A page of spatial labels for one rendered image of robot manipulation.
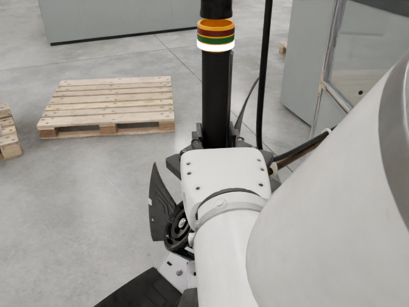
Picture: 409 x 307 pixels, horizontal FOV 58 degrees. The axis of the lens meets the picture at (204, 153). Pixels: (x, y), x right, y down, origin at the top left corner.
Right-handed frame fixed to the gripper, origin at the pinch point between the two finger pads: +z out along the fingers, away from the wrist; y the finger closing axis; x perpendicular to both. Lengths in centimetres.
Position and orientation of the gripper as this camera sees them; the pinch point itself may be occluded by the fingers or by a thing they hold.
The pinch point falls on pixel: (215, 137)
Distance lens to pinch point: 50.7
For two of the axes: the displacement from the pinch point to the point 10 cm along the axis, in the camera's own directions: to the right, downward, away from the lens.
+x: 0.0, -8.2, -5.8
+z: -0.9, -5.7, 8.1
